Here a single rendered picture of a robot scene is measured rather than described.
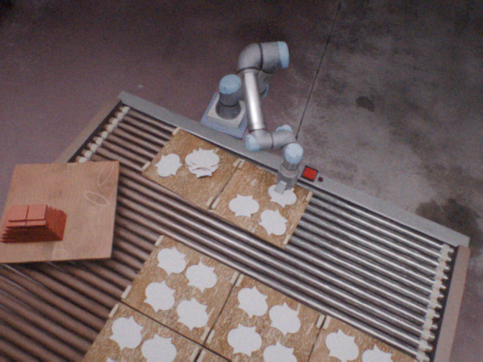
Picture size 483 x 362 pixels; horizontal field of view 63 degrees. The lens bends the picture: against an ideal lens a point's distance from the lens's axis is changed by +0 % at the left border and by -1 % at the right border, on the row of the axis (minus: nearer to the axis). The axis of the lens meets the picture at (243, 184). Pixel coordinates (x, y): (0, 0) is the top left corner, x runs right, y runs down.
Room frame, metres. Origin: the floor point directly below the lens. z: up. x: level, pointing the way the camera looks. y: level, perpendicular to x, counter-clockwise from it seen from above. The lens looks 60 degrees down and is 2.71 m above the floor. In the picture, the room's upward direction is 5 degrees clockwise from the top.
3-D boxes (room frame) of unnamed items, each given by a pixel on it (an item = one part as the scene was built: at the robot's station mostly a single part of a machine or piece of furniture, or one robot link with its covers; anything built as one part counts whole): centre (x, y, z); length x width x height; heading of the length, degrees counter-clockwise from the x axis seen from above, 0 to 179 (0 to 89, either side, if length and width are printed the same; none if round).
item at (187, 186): (1.10, 0.28, 0.93); 0.41 x 0.35 x 0.02; 64
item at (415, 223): (1.19, -0.18, 0.89); 2.08 x 0.09 x 0.06; 69
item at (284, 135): (1.07, -0.16, 1.29); 0.11 x 0.11 x 0.08; 17
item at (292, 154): (0.98, -0.20, 1.29); 0.09 x 0.08 x 0.11; 17
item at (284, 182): (0.96, -0.19, 1.14); 0.12 x 0.09 x 0.16; 152
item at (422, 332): (0.70, 0.01, 0.90); 1.95 x 0.05 x 0.05; 69
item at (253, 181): (0.93, -0.11, 0.93); 0.41 x 0.35 x 0.02; 66
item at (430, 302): (0.84, -0.05, 0.90); 1.95 x 0.05 x 0.05; 69
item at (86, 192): (0.74, 0.83, 1.03); 0.50 x 0.50 x 0.02; 9
